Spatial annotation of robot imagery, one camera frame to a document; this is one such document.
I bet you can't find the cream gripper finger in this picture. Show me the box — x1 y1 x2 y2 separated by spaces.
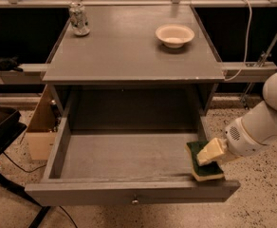
196 138 228 166

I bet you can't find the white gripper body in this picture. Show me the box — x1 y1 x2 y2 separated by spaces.
225 118 266 157

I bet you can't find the green and yellow sponge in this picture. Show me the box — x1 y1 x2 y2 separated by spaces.
186 141 224 181

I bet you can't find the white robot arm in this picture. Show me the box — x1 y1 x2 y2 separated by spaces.
196 73 277 166

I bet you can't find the metal drawer knob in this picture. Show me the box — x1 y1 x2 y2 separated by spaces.
131 198 139 205

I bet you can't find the grey open top drawer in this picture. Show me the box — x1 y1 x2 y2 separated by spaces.
26 90 240 206

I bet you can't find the grey wooden cabinet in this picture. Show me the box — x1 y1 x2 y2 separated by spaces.
44 5 224 132

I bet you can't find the white bowl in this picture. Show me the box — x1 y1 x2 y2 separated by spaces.
156 24 194 48

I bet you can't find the cardboard box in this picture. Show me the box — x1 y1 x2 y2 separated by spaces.
26 85 61 161

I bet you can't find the crushed silver can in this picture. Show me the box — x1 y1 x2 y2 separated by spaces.
69 2 90 36

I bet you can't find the black chair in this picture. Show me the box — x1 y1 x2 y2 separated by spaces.
0 106 50 228

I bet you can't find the metal frame rail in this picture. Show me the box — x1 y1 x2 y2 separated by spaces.
0 62 277 85

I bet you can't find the white cable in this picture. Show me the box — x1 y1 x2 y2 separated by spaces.
223 0 254 82

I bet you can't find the black floor cable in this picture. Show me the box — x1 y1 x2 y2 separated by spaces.
2 150 80 228

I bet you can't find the black object on rail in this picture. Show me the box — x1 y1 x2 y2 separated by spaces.
0 57 23 71

